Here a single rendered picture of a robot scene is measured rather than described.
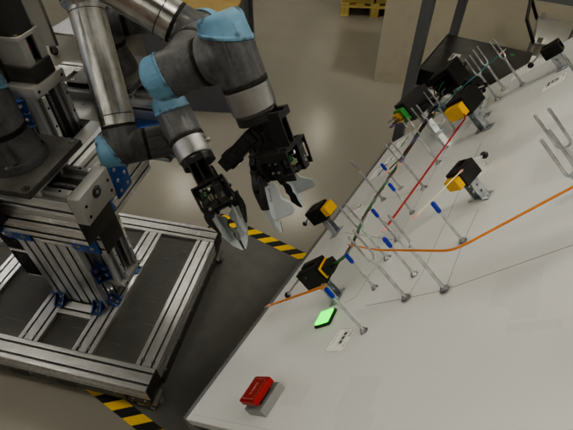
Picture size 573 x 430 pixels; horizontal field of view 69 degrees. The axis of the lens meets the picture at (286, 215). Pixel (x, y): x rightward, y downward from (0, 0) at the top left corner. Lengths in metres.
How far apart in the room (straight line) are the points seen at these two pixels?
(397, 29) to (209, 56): 3.20
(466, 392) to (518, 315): 0.11
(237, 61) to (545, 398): 0.54
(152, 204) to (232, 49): 2.16
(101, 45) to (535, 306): 0.91
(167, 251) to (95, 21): 1.35
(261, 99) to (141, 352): 1.39
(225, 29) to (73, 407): 1.77
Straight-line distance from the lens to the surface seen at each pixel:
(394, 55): 3.87
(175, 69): 0.69
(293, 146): 0.68
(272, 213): 0.72
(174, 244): 2.18
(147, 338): 1.91
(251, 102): 0.66
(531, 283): 0.58
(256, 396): 0.74
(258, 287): 2.21
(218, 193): 0.84
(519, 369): 0.50
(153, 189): 2.84
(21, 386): 2.27
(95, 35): 1.03
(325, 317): 0.81
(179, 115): 0.90
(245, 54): 0.65
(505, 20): 3.85
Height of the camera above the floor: 1.81
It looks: 45 degrees down
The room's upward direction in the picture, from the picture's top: straight up
